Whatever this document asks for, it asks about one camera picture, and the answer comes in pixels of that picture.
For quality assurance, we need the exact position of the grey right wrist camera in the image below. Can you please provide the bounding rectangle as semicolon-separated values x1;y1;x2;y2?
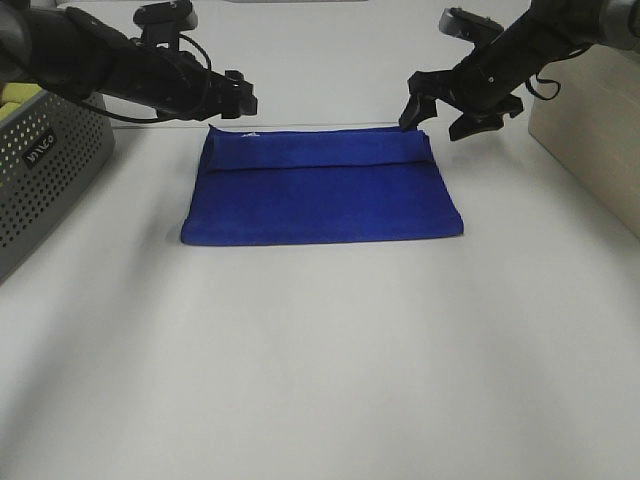
438;7;504;44

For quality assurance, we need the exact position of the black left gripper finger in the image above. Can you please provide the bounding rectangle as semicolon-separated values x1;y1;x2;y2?
221;70;258;119

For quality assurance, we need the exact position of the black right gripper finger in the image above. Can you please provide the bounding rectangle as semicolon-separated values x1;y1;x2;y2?
449;94;524;142
398;94;438;131

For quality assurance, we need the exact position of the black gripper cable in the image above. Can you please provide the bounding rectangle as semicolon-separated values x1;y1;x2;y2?
79;32;213;124
522;43;591;102

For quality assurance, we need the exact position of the yellow-green towel in basket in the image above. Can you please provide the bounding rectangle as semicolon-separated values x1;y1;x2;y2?
0;83;41;120

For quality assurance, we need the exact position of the grey perforated laundry basket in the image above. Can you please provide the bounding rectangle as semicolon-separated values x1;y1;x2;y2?
1;91;115;279

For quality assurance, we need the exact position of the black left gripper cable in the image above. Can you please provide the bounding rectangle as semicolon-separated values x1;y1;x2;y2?
79;32;213;124

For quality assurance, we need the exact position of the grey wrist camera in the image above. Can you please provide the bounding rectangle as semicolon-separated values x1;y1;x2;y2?
438;7;504;44
133;0;198;32

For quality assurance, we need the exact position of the blue microfiber towel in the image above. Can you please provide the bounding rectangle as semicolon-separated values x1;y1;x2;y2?
180;127;464;247

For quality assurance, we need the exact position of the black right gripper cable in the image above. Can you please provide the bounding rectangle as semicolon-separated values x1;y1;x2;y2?
522;43;591;102

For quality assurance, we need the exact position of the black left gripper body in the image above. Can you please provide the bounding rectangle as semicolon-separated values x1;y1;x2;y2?
97;39;225;120

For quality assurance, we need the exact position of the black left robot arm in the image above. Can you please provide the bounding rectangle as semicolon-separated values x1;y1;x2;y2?
1;1;258;123

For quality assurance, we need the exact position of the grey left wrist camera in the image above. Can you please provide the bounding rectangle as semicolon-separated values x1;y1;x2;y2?
133;0;198;32

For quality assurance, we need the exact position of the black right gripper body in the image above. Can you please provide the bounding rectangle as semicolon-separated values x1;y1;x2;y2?
407;29;538;110

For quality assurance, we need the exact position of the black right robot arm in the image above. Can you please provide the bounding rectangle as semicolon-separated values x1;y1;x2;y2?
399;1;639;141

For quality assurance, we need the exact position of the beige storage box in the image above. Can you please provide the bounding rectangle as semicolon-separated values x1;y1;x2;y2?
528;46;639;235

